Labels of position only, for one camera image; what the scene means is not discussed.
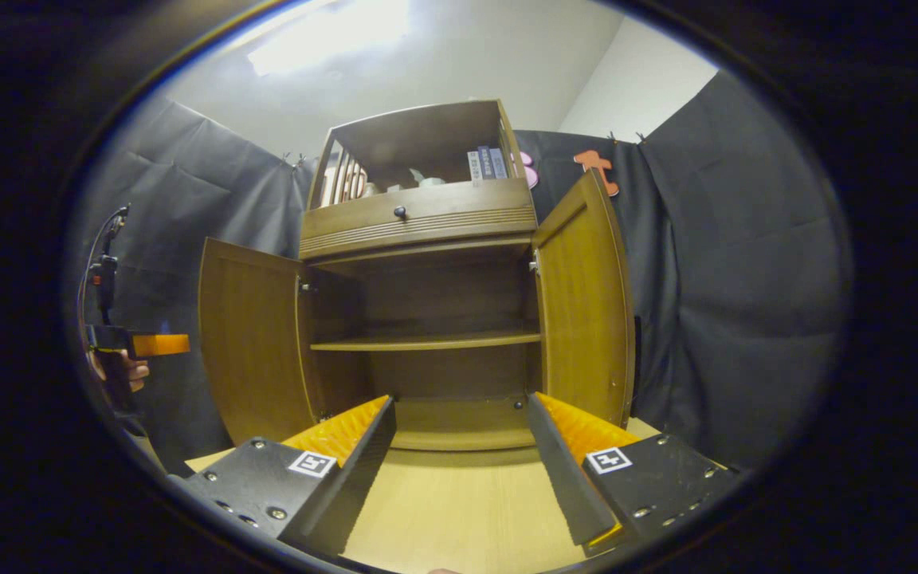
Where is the wooden cabinet drawer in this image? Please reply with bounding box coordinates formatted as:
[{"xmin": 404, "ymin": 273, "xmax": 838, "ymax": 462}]
[{"xmin": 300, "ymin": 179, "xmax": 538, "ymax": 260}]

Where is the black cable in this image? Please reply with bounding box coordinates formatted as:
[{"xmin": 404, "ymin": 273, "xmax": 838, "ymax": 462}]
[{"xmin": 76, "ymin": 203, "xmax": 131, "ymax": 336}]

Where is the wooden double-door shoe cabinet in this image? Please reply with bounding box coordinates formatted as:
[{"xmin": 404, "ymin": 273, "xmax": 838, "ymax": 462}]
[{"xmin": 198, "ymin": 100, "xmax": 637, "ymax": 451}]

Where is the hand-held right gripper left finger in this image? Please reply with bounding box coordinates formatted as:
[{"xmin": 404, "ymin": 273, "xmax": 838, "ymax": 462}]
[{"xmin": 166, "ymin": 394, "xmax": 398, "ymax": 560}]

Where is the wooden inner cabinet shelf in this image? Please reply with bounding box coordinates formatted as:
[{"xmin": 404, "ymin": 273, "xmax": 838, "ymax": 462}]
[{"xmin": 310, "ymin": 331, "xmax": 542, "ymax": 352}]

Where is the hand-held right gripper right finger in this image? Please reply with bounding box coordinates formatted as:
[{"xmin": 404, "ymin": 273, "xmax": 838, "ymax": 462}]
[{"xmin": 527, "ymin": 391, "xmax": 753, "ymax": 557}]

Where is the wooden cabinet door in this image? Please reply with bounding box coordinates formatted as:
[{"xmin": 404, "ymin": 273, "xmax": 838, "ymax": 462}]
[
  {"xmin": 198, "ymin": 238, "xmax": 324, "ymax": 446},
  {"xmin": 531, "ymin": 169, "xmax": 637, "ymax": 429}
]

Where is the black backdrop cloth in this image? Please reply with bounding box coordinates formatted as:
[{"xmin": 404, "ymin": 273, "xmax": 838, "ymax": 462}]
[{"xmin": 69, "ymin": 72, "xmax": 854, "ymax": 475}]

